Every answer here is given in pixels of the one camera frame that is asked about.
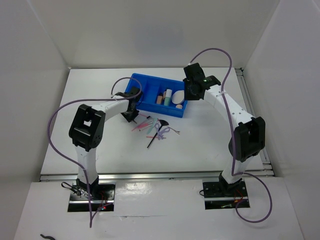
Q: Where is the teal folding razor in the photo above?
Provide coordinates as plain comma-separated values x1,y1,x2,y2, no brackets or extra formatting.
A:
147,118,159,135

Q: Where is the green bottle white cap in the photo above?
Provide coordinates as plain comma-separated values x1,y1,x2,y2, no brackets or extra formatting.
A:
163,88,172,106

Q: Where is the beige square foundation bottle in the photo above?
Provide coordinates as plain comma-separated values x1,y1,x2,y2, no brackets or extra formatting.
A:
156,94,163,105

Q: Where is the BB cream bottle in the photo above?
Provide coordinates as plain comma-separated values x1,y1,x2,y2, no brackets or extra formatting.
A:
162,91,166,101

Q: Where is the purple eyelash curler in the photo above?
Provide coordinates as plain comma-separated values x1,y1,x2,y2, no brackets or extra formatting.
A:
154,123,170,140

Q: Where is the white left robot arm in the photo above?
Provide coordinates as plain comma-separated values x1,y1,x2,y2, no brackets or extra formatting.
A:
68,86,143,200

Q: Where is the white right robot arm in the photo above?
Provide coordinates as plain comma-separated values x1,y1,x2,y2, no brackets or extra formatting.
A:
183,63,266,196

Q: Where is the pink flat brush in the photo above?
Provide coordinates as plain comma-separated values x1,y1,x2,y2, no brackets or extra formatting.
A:
137,119,153,130

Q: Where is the long thin pink brush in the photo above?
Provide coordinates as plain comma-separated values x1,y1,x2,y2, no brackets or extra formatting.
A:
138,113,151,119

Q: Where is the pink brow comb brush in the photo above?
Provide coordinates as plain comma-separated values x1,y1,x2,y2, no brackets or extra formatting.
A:
131,119,150,132

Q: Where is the black fan brush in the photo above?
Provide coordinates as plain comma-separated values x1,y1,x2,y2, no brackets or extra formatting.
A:
147,119,169,149

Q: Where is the blue plastic organizer bin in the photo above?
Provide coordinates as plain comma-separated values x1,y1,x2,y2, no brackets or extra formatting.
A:
125,73,188,118

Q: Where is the silver hair clip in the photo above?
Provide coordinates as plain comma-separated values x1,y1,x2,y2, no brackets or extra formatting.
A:
167,126,180,135

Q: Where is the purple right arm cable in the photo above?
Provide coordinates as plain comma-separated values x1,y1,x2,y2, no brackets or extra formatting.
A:
189,47,273,222

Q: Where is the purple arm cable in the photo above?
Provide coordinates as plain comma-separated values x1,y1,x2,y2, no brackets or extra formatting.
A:
47,77,143,229
189,47,273,222

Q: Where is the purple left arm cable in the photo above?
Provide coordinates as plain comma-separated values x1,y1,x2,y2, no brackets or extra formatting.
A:
47,77,143,229

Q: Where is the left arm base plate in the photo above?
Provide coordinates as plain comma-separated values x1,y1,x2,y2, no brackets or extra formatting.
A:
61,182,116,213

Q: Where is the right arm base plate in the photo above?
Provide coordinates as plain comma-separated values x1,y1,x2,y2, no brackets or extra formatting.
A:
199,180,250,210

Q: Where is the aluminium table edge rail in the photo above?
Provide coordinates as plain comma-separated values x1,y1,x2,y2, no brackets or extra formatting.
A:
38,169,276,182

